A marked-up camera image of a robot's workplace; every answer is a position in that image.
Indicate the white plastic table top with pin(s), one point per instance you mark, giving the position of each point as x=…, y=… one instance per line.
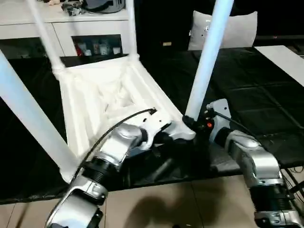
x=83, y=95

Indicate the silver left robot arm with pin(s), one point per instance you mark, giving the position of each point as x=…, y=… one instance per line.
x=114, y=147

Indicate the black mat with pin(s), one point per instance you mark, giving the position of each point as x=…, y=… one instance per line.
x=249, y=83

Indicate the grey pillow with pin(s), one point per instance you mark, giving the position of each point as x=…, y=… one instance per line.
x=240, y=31

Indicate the white flat board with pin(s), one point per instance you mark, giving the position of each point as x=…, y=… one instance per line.
x=285, y=61

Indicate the black cabinet with gold label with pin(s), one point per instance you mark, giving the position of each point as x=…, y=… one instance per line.
x=166, y=23

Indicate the white sideboard with glass doors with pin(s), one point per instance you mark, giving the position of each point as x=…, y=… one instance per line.
x=83, y=26

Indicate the crumpled patterned bag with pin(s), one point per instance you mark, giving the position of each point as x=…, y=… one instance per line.
x=71, y=8

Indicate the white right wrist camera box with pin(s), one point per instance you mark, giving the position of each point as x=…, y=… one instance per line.
x=219, y=111

